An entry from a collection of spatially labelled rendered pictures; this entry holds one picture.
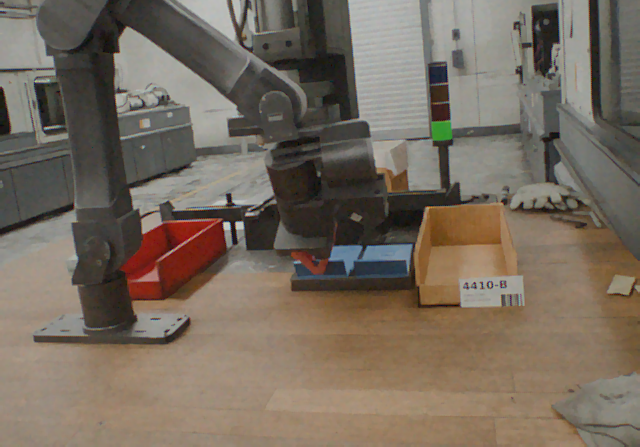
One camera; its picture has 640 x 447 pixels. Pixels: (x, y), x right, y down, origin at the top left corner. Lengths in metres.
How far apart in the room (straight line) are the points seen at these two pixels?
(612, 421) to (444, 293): 0.30
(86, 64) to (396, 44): 9.64
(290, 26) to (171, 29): 0.37
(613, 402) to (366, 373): 0.23
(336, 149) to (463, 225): 0.36
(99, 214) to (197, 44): 0.23
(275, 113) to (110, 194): 0.22
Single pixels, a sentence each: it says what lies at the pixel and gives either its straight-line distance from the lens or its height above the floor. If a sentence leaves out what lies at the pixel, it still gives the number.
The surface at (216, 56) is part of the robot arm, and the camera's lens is 0.69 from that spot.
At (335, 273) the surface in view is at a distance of 0.83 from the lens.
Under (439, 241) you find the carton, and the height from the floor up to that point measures 0.91.
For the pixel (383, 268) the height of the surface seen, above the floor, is 0.93.
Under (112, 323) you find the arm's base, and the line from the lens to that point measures 0.80.
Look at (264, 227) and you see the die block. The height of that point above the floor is 0.94.
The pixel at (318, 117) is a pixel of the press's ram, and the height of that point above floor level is 1.13.
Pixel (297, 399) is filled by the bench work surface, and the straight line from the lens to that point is 0.59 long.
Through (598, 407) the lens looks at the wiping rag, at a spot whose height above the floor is 0.91.
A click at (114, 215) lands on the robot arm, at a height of 1.06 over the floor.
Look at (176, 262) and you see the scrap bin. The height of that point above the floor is 0.94.
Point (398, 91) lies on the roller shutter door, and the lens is 10.29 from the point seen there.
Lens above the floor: 1.19
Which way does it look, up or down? 11 degrees down
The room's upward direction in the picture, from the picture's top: 6 degrees counter-clockwise
